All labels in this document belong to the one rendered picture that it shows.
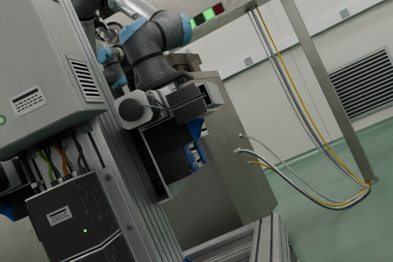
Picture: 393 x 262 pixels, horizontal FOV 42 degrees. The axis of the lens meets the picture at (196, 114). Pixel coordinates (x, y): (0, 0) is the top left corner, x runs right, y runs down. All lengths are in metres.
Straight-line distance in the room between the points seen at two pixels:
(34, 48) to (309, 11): 4.00
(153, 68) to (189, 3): 1.19
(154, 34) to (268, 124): 3.48
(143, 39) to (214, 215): 0.90
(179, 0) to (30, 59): 1.71
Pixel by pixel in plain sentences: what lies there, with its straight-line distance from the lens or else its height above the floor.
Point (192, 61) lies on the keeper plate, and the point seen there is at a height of 0.97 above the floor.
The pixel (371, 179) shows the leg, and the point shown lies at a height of 0.02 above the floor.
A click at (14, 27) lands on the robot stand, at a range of 1.29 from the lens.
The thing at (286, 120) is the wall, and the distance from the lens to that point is 5.09.
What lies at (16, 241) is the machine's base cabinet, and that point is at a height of 0.51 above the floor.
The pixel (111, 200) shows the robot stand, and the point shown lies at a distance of 1.42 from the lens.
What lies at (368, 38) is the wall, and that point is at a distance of 4.99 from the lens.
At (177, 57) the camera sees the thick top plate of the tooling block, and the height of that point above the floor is 1.00.
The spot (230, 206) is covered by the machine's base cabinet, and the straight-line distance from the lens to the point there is 2.23.
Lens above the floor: 0.59
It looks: 3 degrees up
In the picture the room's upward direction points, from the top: 24 degrees counter-clockwise
